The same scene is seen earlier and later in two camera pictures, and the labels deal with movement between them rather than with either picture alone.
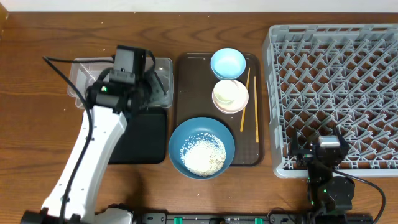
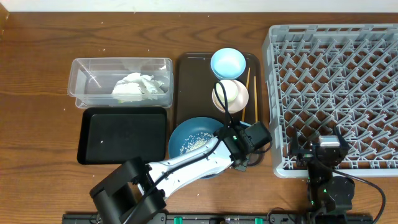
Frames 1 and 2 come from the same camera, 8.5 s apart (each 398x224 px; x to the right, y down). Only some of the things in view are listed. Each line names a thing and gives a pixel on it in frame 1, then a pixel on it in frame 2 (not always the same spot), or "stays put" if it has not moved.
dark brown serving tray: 194,83 stays put
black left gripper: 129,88 to 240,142
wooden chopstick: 242,121 stays put
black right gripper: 305,155 stays put
